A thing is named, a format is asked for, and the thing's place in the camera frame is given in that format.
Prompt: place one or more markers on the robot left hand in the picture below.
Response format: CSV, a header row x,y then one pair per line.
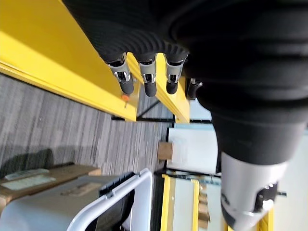
x,y
240,60

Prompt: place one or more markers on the small brown cardboard box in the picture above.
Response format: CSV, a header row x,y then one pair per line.
x,y
165,150

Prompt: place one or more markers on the orange cap on shelf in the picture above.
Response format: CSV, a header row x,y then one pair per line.
x,y
125,97

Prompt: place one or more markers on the yellow metal shelf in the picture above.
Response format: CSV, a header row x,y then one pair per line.
x,y
60,60

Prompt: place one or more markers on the flat brown cardboard box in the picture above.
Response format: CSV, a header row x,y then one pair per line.
x,y
72,172

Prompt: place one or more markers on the grey plastic box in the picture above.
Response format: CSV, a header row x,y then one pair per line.
x,y
60,204

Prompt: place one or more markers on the white board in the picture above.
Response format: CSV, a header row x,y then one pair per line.
x,y
195,149

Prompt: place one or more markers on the yellow rack with white panels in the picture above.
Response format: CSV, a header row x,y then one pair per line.
x,y
180,204

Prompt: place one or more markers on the white paper label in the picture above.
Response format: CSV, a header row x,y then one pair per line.
x,y
29,180

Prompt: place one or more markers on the black metal frame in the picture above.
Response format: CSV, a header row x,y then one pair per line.
x,y
154,118

